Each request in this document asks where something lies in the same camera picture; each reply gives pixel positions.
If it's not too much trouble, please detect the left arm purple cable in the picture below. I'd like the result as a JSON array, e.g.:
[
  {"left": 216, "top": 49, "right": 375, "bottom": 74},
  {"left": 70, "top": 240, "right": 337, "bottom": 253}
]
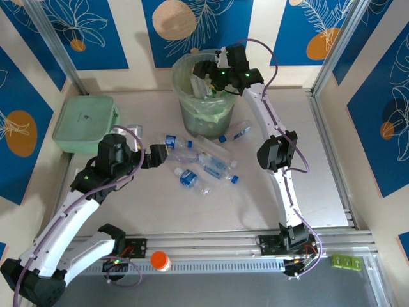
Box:
[{"left": 12, "top": 126, "right": 144, "bottom": 306}]

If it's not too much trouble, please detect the aluminium frame post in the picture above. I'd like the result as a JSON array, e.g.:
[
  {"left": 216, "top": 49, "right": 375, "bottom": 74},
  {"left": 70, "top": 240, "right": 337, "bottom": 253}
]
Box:
[
  {"left": 24, "top": 0, "right": 89, "bottom": 96},
  {"left": 310, "top": 0, "right": 374, "bottom": 97}
]

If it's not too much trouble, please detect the grey mesh waste bin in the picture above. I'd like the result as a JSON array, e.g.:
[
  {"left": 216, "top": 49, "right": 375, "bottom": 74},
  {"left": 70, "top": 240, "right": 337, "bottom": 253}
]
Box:
[{"left": 172, "top": 47, "right": 242, "bottom": 140}]

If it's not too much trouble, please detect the plain clear bottle blue cap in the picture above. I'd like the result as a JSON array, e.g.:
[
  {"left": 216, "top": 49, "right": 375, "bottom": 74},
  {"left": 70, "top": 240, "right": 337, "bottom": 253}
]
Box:
[{"left": 218, "top": 120, "right": 253, "bottom": 144}]

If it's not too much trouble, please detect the pale green bin liner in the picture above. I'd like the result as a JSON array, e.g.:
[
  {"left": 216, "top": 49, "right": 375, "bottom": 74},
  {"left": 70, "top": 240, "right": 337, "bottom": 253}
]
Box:
[{"left": 172, "top": 47, "right": 242, "bottom": 124}]

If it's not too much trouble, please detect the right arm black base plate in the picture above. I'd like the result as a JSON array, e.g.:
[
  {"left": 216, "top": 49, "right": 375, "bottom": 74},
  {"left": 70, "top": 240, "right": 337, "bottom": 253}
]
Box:
[{"left": 258, "top": 235, "right": 288, "bottom": 256}]

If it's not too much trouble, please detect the clear bottle barcode label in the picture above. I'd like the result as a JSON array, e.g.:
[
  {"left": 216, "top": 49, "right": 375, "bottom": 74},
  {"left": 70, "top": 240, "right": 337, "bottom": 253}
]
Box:
[{"left": 164, "top": 148, "right": 205, "bottom": 164}]

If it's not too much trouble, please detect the slotted grey cable duct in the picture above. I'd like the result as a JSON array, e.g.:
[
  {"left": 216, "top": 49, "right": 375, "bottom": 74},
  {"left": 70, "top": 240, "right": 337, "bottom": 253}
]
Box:
[{"left": 40, "top": 259, "right": 285, "bottom": 276}]

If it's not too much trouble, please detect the mint green lunch box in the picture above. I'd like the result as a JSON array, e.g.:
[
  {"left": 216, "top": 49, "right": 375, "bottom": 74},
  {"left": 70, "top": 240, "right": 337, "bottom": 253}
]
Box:
[{"left": 51, "top": 95, "right": 121, "bottom": 154}]

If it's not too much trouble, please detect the small white bottle leaf label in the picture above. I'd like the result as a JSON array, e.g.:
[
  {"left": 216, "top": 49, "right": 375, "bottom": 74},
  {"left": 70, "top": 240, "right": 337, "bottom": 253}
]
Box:
[{"left": 204, "top": 74, "right": 215, "bottom": 97}]

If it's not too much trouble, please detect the small jar orange lid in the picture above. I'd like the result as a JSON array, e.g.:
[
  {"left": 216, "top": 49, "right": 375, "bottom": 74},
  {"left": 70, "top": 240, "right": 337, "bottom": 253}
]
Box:
[{"left": 150, "top": 251, "right": 173, "bottom": 273}]

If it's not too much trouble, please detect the black wiring connector box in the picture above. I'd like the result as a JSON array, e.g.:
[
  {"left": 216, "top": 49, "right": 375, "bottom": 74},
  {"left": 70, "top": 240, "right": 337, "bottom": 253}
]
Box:
[
  {"left": 282, "top": 248, "right": 320, "bottom": 278},
  {"left": 101, "top": 257, "right": 131, "bottom": 273}
]

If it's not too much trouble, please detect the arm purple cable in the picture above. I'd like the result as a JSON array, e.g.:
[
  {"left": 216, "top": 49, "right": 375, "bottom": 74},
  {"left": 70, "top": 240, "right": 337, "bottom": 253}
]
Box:
[
  {"left": 227, "top": 38, "right": 323, "bottom": 279},
  {"left": 12, "top": 126, "right": 144, "bottom": 306}
]

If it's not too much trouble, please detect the clear bottle pale blue label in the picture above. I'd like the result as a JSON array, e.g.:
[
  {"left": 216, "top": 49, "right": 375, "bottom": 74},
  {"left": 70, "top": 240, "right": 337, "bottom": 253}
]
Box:
[{"left": 201, "top": 156, "right": 240, "bottom": 185}]

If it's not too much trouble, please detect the long clear cylindrical bottle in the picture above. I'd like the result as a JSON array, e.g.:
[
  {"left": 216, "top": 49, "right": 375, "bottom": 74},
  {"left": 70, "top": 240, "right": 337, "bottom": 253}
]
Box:
[{"left": 194, "top": 136, "right": 238, "bottom": 168}]

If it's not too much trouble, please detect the clear bottle blue logo label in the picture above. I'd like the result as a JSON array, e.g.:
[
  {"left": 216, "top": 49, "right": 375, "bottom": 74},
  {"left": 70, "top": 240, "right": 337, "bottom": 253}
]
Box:
[{"left": 155, "top": 132, "right": 194, "bottom": 150}]

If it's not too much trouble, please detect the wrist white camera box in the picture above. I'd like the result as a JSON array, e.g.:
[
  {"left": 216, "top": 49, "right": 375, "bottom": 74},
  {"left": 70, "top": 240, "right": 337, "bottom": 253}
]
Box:
[
  {"left": 126, "top": 123, "right": 144, "bottom": 152},
  {"left": 215, "top": 47, "right": 230, "bottom": 68}
]

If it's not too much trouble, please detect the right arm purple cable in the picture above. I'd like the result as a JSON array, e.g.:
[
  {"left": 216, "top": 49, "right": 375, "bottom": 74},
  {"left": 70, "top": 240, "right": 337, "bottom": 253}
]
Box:
[{"left": 227, "top": 38, "right": 323, "bottom": 279}]

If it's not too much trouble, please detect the aluminium mounting rail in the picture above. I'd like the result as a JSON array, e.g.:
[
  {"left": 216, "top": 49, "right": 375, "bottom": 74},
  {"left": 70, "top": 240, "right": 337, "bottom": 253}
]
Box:
[{"left": 28, "top": 229, "right": 374, "bottom": 264}]

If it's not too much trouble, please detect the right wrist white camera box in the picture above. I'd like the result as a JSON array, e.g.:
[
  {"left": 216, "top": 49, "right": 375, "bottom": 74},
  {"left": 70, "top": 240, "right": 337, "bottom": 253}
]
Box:
[{"left": 215, "top": 47, "right": 230, "bottom": 68}]

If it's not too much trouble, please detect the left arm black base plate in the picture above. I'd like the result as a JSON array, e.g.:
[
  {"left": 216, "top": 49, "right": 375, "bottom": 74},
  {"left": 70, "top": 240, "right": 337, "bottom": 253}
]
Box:
[{"left": 118, "top": 238, "right": 148, "bottom": 260}]

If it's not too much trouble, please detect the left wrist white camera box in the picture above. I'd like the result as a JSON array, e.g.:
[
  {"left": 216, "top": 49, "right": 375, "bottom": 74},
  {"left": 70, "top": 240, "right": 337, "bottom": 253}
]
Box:
[{"left": 126, "top": 123, "right": 144, "bottom": 152}]

